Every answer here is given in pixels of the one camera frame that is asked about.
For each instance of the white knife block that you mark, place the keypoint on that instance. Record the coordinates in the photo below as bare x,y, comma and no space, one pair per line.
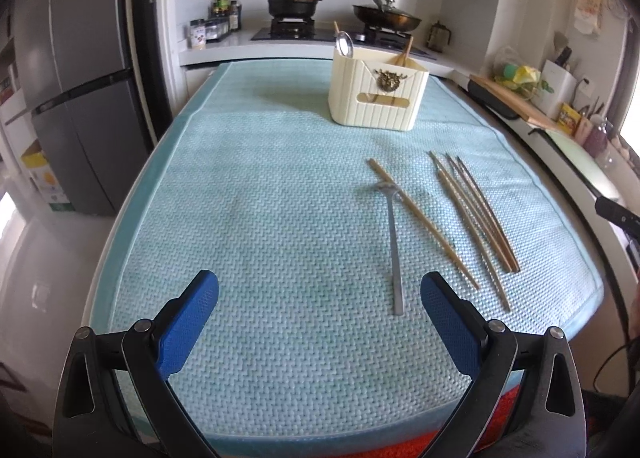
555,88

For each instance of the cream ribbed utensil holder box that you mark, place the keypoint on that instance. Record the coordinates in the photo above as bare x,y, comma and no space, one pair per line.
375,98

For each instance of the grey refrigerator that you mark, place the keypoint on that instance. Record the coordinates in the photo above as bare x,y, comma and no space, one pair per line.
85,88

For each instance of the spice jars rack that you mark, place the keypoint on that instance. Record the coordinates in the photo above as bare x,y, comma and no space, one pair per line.
207,33

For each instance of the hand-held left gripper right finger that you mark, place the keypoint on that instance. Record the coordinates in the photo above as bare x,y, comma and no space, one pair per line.
450,325

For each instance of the dark sauce bottles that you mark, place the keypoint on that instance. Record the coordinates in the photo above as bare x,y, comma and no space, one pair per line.
225,11

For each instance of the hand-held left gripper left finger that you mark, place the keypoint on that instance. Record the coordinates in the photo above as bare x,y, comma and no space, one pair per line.
187,325

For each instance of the yellow cardboard box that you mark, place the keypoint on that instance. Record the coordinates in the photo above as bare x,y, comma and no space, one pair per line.
45,178

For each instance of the wooden chopstick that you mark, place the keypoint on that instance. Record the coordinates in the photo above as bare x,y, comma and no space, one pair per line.
470,218
492,218
400,60
415,210
450,257
336,33
409,46
482,218

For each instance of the yellow packet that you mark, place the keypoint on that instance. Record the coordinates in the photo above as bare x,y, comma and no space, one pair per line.
568,118

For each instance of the bundle of wooden chopsticks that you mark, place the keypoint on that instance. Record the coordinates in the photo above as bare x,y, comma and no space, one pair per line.
475,243

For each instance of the light blue woven towel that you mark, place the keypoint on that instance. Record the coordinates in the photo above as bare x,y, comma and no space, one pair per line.
280,248

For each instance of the hanging printed cloth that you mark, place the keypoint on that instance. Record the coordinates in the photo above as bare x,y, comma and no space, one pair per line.
589,8

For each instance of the yellow green plastic bag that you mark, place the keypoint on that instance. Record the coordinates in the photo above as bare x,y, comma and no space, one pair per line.
520,76

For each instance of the purple soap bottle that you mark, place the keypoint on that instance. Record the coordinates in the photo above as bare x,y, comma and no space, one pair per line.
597,138

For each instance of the wooden cutting board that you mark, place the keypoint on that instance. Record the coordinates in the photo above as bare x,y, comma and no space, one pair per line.
520,106

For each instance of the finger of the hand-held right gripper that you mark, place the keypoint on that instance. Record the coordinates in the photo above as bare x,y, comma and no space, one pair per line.
620,215

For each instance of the metal fork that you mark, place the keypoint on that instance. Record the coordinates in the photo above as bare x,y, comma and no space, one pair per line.
395,263

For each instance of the orange red fleece clothing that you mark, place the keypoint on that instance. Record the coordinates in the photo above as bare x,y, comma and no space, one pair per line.
500,410

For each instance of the black gas stove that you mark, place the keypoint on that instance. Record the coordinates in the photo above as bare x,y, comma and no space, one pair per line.
300,31

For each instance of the black clay pot red lid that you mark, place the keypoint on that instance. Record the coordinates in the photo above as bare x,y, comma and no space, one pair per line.
292,3

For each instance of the green cutting board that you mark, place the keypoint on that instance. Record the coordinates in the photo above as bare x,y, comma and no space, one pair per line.
585,163

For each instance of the metal spoon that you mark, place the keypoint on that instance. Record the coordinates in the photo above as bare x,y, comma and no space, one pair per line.
345,44

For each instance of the black wok with glass lid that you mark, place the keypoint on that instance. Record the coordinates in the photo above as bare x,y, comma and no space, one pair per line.
387,18

